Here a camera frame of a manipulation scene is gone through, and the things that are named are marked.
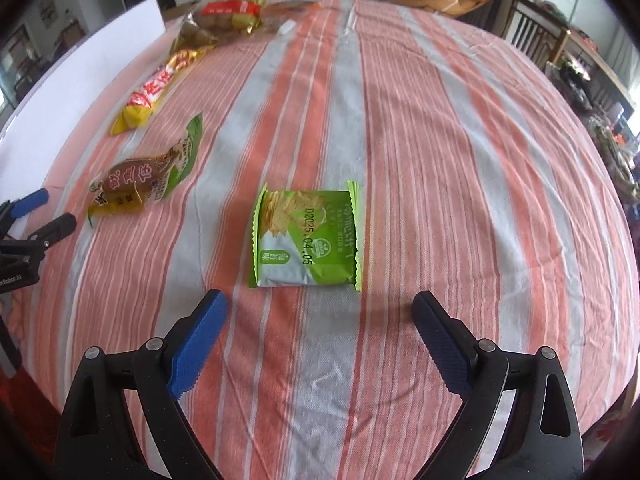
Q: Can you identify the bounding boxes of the orange grey striped tablecloth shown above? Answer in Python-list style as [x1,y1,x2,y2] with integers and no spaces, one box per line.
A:
[15,0,640,480]

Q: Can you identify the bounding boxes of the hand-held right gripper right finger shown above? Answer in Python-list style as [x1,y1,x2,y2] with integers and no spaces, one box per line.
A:
[411,290,586,480]

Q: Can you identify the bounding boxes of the green brown dried tofu packet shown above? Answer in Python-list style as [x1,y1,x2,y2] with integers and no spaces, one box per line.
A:
[87,114,204,229]

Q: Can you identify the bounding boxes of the green white cracker packet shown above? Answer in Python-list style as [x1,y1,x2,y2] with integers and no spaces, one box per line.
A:
[249,181,362,292]

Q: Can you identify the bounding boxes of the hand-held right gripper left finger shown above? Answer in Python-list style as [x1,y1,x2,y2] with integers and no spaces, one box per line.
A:
[52,289,229,480]

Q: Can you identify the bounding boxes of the dark wooden chair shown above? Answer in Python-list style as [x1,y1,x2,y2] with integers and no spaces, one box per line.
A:
[505,0,571,68]

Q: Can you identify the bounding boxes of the gold snack bag red label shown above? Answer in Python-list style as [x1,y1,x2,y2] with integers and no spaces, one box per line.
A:
[175,0,267,54]

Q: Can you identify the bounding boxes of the yellow red sausage packet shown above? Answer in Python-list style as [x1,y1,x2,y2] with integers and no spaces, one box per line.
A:
[110,46,217,136]

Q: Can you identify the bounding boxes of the clear packet brown pieces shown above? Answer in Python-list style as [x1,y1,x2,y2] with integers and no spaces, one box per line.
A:
[262,1,321,37]

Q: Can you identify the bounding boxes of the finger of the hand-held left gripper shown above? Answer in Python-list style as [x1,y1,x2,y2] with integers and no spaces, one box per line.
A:
[0,188,50,223]
[0,212,77,266]

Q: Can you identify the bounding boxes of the white board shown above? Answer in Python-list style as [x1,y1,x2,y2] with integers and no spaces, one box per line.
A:
[0,0,167,241]

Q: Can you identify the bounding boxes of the red cloth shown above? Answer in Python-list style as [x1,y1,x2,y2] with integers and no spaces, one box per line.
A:
[0,375,63,463]

